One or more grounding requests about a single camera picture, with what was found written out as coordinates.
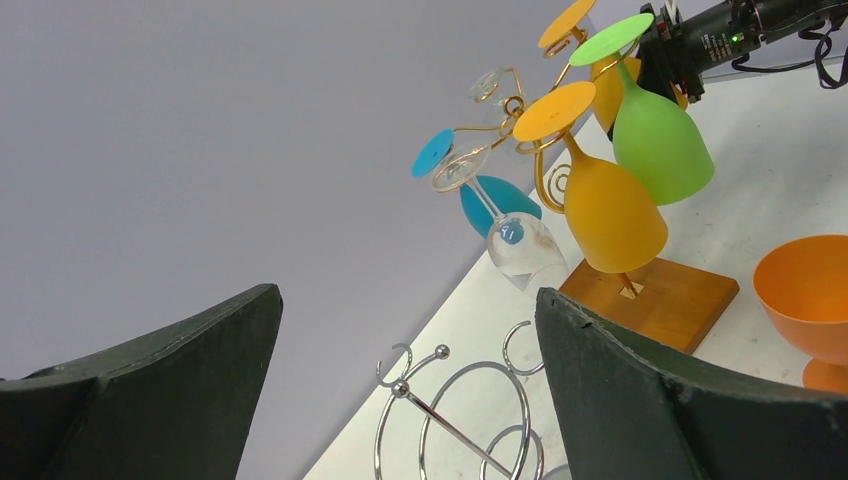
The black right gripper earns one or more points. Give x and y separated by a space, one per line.
674 52

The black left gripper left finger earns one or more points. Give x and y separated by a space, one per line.
176 403

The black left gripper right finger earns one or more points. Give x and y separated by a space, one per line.
629 407

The yellow wine glass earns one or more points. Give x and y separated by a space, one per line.
610 213
559 34

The green plastic wine glass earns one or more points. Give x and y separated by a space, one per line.
653 137

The gold wire glass rack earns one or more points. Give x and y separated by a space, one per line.
671 303

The silver wire glass rack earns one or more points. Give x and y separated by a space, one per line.
479 419

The clear small wine glass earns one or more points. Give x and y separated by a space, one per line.
525 253

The clear patterned wine glass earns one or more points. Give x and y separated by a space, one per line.
492 90

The blue plastic wine glass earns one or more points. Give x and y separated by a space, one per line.
451 166

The orange plastic wine glass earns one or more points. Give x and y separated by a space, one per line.
802 286

